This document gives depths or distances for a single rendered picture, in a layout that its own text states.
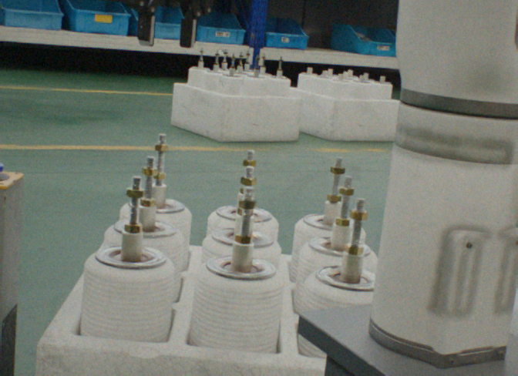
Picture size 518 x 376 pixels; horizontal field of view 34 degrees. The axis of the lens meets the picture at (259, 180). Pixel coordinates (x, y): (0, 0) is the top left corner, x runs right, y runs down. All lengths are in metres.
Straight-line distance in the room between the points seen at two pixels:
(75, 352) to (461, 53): 0.50
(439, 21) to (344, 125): 3.08
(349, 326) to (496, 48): 0.23
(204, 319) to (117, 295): 0.09
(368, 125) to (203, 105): 0.78
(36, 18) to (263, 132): 2.38
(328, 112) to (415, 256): 3.04
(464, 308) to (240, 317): 0.34
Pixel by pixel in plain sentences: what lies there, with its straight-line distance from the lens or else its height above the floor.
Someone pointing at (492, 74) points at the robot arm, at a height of 0.50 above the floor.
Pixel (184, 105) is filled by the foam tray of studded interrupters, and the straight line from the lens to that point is 3.49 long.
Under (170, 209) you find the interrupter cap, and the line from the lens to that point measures 1.11.
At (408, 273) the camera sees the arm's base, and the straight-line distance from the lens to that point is 0.59.
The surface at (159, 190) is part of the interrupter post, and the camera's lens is 1.12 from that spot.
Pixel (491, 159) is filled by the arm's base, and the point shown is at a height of 0.44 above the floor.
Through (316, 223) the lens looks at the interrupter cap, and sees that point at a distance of 1.11.
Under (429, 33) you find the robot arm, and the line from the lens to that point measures 0.57.
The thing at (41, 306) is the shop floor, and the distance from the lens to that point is 1.47.
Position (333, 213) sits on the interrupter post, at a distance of 1.12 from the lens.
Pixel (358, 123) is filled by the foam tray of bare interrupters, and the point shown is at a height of 0.08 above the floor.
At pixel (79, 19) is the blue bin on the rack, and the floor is 0.34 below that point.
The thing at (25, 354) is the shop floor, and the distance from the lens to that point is 1.29.
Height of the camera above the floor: 0.53
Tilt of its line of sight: 12 degrees down
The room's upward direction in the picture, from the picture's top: 6 degrees clockwise
